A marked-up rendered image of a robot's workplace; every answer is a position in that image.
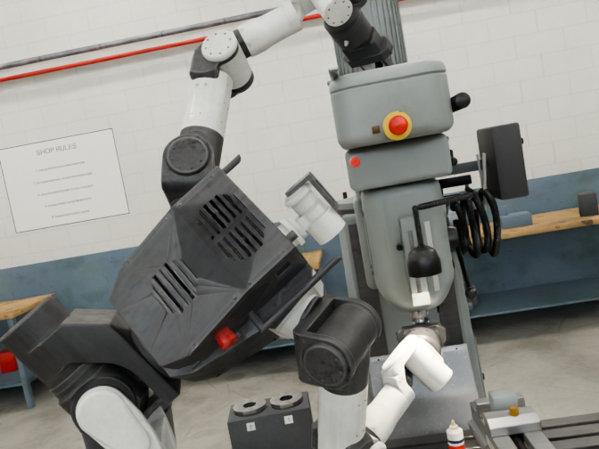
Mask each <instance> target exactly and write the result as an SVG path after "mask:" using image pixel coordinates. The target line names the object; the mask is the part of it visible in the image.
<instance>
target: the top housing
mask: <svg viewBox="0 0 599 449"><path fill-rule="evenodd" d="M446 71H447V70H446V66H445V64H444V63H443V61H441V60H438V59H426V60H419V61H410V62H406V63H401V64H397V65H392V66H387V67H382V68H378V69H370V70H365V71H359V72H355V73H350V74H347V75H344V76H340V77H338V78H335V79H334V80H333V81H332V83H331V84H330V86H329V92H330V96H331V103H332V113H333V118H334V124H335V129H336V134H337V139H338V143H339V145H340V146H341V148H342V149H344V150H346V151H348V150H350V149H356V148H360V147H366V146H370V145H376V144H380V143H389V142H395V141H400V140H391V139H389V137H387V136H386V135H385V134H384V132H383V129H382V124H383V121H384V119H385V118H386V117H387V116H388V115H389V114H390V113H391V112H394V111H402V112H404V113H405V114H406V115H407V116H408V117H409V118H410V119H411V122H412V129H411V131H410V133H409V135H408V136H407V137H406V138H404V139H401V140H405V139H410V138H415V137H420V136H425V135H434V134H439V133H443V132H446V131H448V130H449V129H450V128H451V127H452V126H453V124H454V117H453V111H452V104H451V99H450V92H449V86H448V81H447V74H446V73H445V72H446ZM376 126H379V128H380V133H379V134H373V131H372V127H376Z"/></svg>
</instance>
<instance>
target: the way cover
mask: <svg viewBox="0 0 599 449"><path fill-rule="evenodd" d="M441 353H442V355H441V357H442V358H443V361H444V364H445V365H446V366H447V367H448V368H449V369H452V370H451V371H452V376H451V378H450V380H449V381H448V383H447V384H446V385H445V386H444V387H443V388H442V389H440V390H439V391H437V392H433V393H432V392H431V391H430V390H429V389H428V388H426V387H425V386H424V385H423V384H422V382H421V381H419V380H418V379H417V378H416V377H415V376H414V375H413V385H412V387H411V389H412V390H413V391H414V394H415V398H414V400H413V402H412V403H411V404H410V405H409V406H408V408H407V409H406V411H405V412H404V414H403V415H402V416H403V417H402V416H401V418H400V419H399V421H398V422H397V424H396V426H395V428H394V429H393V432H392V433H391V434H390V436H389V438H388V439H387V440H392V439H399V438H406V437H418V436H426V435H432V434H439V433H446V432H447V429H449V428H450V427H449V426H450V425H451V421H452V420H454V422H455V424H456V425H457V427H458V428H461V429H462V430H467V429H470V428H469V424H468V420H471V419H472V412H471V406H470V402H474V399H479V395H478V391H477V388H476V383H475V379H474V375H473V371H472V364H471V359H470V356H469V351H468V347H467V343H466V344H460V345H453V346H447V347H442V348H441ZM459 353H460V354H459ZM386 356H387V357H386ZM464 356H467V357H464ZM389 357H390V355H381V356H375V357H370V365H369V372H370V377H371V382H372V389H373V399H375V398H376V397H377V395H378V394H379V393H380V391H381V390H382V388H383V382H382V373H381V371H382V366H383V365H384V363H385V362H386V361H387V359H388V358H389ZM448 363H449V364H448ZM376 372H377V373H376ZM452 384H453V385H452ZM464 384H465V385H464ZM416 391H417V392H416ZM444 391H445V393H444ZM378 392H379V393H378ZM427 398H429V399H428V400H427ZM442 399H443V400H442ZM427 401H428V402H427ZM434 405H435V406H434ZM452 407H453V408H452ZM420 409H421V410H420ZM455 415H457V416H455ZM405 416H406V417H405ZM436 417H438V418H436ZM407 423H408V424H407ZM440 423H441V424H440ZM416 425H417V426H416ZM440 425H441V426H440ZM426 427H428V428H426ZM434 429H435V430H434ZM445 431H446V432H445ZM426 432H428V433H426ZM434 432H435V433H434ZM402 433H403V434H402ZM395 434H396V435H395Z"/></svg>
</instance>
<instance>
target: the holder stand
mask: <svg viewBox="0 0 599 449"><path fill-rule="evenodd" d="M313 423H314V422H313V416H312V412H311V407H310V402H309V397H308V392H307V391H304V392H298V391H289V392H283V393H280V394H278V395H276V396H273V397H271V398H266V399H263V398H250V399H246V400H243V401H241V402H239V403H238V404H232V405H231V407H230V412H229V416H228V421H227V427H228V431H229V436H230V440H231V445H232V449H313V448H312V447H311V425H312V424H313Z"/></svg>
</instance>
